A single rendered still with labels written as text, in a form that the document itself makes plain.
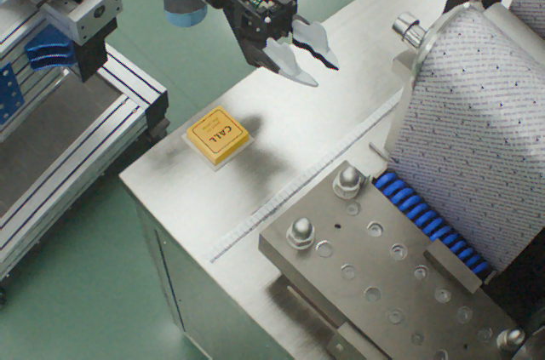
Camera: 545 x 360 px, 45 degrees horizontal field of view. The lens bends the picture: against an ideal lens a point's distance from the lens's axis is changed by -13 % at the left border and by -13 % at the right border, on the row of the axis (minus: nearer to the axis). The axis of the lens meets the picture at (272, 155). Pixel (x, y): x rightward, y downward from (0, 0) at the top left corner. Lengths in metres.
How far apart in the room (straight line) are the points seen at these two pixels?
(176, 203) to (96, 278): 0.97
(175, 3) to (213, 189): 0.30
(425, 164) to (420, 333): 0.22
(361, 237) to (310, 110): 0.31
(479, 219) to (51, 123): 1.40
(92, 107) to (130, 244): 0.40
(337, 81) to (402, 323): 0.48
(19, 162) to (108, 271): 0.41
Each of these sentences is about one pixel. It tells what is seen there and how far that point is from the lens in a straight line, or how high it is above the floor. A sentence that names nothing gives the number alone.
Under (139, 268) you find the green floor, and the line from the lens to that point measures 2.04.
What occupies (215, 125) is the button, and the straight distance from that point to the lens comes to 1.14.
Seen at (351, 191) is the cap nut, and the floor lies 1.05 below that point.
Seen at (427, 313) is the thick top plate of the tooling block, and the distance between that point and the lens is 0.94.
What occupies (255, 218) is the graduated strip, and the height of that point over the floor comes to 0.90.
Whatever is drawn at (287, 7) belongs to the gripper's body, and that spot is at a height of 1.15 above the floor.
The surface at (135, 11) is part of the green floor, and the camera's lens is 2.52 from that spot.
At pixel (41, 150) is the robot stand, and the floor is 0.21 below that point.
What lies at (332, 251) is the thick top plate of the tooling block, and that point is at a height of 1.02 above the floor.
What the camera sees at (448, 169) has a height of 1.13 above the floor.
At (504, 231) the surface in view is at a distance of 0.91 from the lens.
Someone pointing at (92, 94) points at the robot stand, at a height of 0.21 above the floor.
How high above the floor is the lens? 1.90
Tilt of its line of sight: 61 degrees down
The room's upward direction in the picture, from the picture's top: 6 degrees clockwise
